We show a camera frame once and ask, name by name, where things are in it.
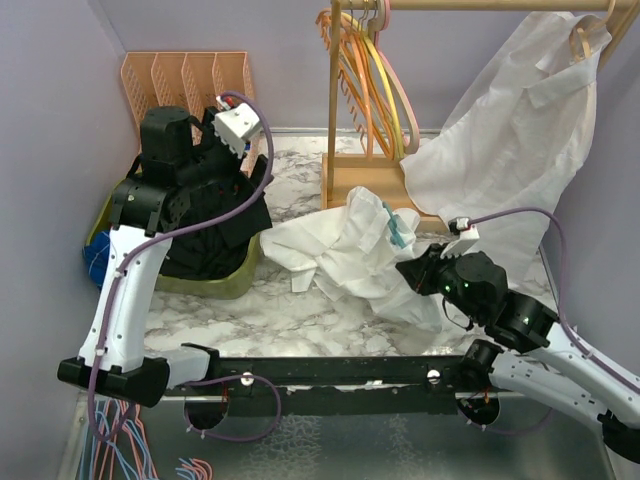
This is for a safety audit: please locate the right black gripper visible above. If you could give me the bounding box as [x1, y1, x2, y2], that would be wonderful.
[397, 242, 484, 323]

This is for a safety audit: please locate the pile of wire hangers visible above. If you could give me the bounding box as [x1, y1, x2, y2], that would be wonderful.
[76, 400, 214, 479]

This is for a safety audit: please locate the hung white shirt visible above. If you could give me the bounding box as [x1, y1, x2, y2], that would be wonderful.
[401, 12, 611, 284]

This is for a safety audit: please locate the pink hanger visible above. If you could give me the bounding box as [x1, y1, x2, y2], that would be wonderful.
[368, 0, 420, 156]

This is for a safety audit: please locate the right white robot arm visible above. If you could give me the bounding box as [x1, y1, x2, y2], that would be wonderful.
[396, 244, 639, 462]

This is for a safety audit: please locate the wooden clothes rack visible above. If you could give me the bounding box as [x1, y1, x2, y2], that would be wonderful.
[316, 1, 639, 232]

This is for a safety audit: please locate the teal hanger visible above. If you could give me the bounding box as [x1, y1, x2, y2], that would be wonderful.
[382, 201, 415, 249]

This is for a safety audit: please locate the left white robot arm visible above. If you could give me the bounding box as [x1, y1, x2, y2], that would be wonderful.
[57, 104, 271, 407]

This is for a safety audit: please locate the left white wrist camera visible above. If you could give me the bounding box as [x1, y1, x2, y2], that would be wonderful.
[211, 92, 262, 160]

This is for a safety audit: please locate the peach file organizer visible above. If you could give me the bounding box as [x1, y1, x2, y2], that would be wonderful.
[119, 50, 262, 174]

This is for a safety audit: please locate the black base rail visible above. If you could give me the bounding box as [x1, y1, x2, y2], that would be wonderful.
[166, 355, 494, 417]

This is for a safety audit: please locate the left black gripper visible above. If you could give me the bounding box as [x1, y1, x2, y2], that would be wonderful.
[177, 107, 273, 203]

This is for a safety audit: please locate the wooden hanger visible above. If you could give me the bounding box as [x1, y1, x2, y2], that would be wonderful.
[569, 0, 616, 63]

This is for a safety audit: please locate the green laundry basket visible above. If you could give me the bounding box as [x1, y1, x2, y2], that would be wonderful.
[84, 179, 264, 300]

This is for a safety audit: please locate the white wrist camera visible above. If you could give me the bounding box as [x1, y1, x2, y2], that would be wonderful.
[211, 92, 262, 160]
[440, 217, 480, 259]

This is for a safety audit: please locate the yellow hanger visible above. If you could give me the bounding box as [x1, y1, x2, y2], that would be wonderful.
[342, 9, 406, 160]

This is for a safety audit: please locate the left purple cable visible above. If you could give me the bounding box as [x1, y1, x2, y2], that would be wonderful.
[85, 90, 284, 444]

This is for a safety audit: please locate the orange hanger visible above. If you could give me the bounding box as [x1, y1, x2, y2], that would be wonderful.
[314, 8, 396, 161]

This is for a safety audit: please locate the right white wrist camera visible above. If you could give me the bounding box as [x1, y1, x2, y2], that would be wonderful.
[440, 217, 480, 259]

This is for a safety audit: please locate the black garment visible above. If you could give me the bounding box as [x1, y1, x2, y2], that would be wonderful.
[160, 173, 272, 281]

